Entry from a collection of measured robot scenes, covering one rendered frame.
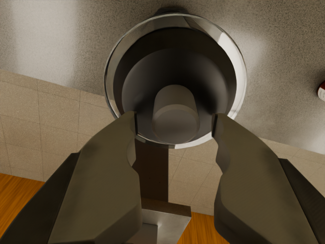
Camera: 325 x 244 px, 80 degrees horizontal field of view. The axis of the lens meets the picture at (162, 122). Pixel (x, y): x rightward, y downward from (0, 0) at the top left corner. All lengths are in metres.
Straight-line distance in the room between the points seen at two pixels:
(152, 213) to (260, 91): 0.48
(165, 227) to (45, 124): 1.38
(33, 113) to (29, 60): 1.40
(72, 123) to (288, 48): 1.56
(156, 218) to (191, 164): 1.19
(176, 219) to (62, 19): 0.61
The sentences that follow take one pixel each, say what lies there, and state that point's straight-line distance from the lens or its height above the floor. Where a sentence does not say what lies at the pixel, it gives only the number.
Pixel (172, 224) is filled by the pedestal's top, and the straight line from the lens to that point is 0.73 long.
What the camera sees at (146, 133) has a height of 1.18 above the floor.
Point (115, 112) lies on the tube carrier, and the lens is 0.16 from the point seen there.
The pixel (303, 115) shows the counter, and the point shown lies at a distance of 0.51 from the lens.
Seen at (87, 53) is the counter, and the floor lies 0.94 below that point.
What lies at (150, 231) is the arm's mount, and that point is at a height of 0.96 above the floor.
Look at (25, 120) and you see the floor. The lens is 1.93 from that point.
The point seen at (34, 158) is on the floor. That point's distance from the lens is 2.18.
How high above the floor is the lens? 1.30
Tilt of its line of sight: 57 degrees down
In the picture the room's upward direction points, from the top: 177 degrees counter-clockwise
